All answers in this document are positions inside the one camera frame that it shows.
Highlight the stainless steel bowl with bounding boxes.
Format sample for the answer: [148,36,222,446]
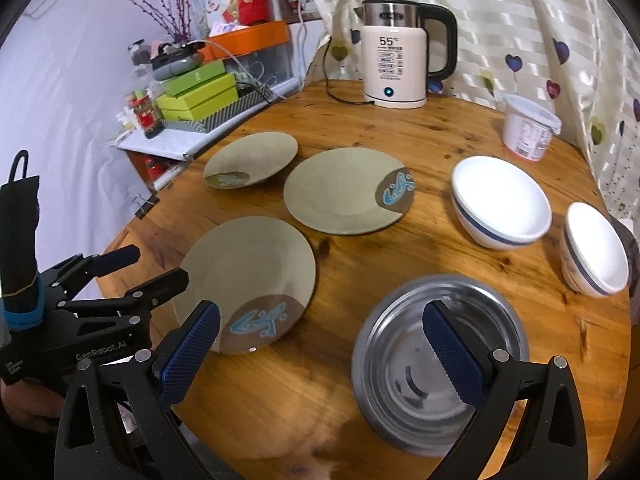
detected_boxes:
[352,274,529,457]

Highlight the small white bowl blue rim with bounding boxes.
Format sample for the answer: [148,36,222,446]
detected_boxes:
[560,202,629,298]

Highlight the purple dried branches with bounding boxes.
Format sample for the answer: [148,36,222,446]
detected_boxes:
[89,0,196,44]

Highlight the heart pattern curtain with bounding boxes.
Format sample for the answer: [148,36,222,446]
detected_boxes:
[308,0,639,221]

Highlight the white charging cable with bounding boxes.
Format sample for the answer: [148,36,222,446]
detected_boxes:
[192,38,288,101]

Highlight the white shelf board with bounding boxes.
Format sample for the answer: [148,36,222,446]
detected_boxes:
[111,78,299,162]

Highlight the black kettle power cable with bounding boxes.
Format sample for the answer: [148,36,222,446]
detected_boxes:
[321,34,377,108]

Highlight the black binder clip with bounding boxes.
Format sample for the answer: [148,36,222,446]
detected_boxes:
[132,194,160,219]

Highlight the beige plate blue motif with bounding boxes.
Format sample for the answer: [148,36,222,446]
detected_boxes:
[283,148,416,235]
[174,217,317,354]

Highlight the orange lid clear storage box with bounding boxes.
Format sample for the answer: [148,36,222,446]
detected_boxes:
[201,20,293,88]

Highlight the person's left hand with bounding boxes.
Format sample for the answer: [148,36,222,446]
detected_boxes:
[1,382,64,432]

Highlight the grey black device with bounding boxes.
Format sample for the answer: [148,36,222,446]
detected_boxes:
[151,41,205,81]

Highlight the red lid spice jar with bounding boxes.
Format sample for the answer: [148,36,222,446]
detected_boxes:
[130,90,164,139]

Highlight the top green box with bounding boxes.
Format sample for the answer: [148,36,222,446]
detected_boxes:
[163,60,226,96]

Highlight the large white bowl blue rim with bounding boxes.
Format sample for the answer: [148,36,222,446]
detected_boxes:
[451,156,552,250]

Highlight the lower lime green box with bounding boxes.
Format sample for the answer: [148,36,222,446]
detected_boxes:
[156,74,239,122]

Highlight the black wrist strap sleeve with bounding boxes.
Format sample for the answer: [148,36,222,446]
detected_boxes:
[0,148,47,332]

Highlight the white plastic tub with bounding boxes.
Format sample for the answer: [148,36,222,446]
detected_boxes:
[501,94,562,162]

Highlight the zigzag pattern tray box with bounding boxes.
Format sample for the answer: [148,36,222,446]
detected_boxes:
[163,86,278,133]

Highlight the white electric kettle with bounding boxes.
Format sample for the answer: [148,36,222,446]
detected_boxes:
[355,0,458,110]

